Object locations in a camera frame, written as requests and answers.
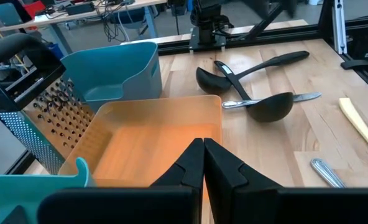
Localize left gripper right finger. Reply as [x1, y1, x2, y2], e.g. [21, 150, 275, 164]
[204, 138, 368, 224]

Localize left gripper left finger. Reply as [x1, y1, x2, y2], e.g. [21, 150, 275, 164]
[37, 138, 205, 224]

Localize silver table knife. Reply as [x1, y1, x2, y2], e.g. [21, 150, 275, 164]
[310, 157, 347, 189]
[221, 91, 323, 110]

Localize black ladle with white label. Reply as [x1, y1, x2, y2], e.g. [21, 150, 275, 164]
[214, 60, 295, 123]

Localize plain black ladle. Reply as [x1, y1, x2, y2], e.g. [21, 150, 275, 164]
[195, 50, 311, 95]

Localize knife with cream handle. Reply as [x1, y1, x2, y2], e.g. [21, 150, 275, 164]
[338, 97, 368, 165]

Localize orange translucent plastic bin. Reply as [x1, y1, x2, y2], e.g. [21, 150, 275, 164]
[58, 95, 224, 224]

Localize dark blue-teal plastic bin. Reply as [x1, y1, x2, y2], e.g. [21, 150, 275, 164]
[61, 42, 163, 113]

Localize teal green plastic bin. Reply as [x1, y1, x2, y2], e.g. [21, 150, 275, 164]
[0, 157, 90, 224]

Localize black table clamp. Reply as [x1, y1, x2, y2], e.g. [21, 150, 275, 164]
[340, 58, 368, 70]

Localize blue office chair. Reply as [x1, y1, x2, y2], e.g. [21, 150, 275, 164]
[109, 6, 155, 40]

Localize black power brick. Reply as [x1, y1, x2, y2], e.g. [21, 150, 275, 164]
[65, 2, 96, 16]

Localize white desk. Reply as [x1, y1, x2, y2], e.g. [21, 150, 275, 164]
[0, 0, 168, 57]

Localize red box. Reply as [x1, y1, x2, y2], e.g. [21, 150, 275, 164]
[22, 0, 47, 19]

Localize teal chair back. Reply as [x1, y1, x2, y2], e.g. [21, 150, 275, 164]
[0, 2, 24, 30]

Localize steel box grater black handle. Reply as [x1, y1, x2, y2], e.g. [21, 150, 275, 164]
[0, 32, 95, 175]

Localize black desk cable tangle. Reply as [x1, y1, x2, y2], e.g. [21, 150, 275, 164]
[101, 0, 132, 43]

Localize silver aluminium post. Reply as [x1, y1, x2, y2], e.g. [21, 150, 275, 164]
[332, 0, 348, 55]

